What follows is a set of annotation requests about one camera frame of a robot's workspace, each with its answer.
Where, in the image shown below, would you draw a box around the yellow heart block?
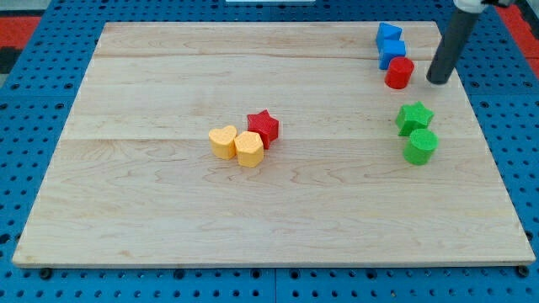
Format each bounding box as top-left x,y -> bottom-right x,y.
208,125 -> 237,160

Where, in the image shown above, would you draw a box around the blue triangle block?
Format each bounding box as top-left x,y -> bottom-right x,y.
376,22 -> 403,49

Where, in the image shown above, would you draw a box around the red cylinder block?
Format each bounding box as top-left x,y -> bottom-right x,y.
384,56 -> 415,89

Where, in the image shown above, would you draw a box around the yellow pentagon block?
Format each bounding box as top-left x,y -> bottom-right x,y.
234,131 -> 264,167

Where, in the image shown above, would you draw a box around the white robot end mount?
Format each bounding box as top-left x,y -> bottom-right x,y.
452,0 -> 515,15

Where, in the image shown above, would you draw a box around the red star block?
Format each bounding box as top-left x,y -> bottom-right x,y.
247,109 -> 280,150

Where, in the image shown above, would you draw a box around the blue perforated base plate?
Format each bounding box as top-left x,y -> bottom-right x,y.
1,1 -> 538,302

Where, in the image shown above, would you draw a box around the blue cube block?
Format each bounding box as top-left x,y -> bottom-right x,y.
378,40 -> 406,70

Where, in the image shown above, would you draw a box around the green star block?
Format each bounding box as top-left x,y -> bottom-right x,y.
395,102 -> 435,136

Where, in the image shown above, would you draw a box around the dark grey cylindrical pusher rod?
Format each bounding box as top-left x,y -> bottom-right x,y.
426,8 -> 479,85

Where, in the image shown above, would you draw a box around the wooden board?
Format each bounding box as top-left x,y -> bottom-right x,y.
13,21 -> 536,268

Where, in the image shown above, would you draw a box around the green cylinder block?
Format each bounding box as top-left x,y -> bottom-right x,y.
403,129 -> 439,165

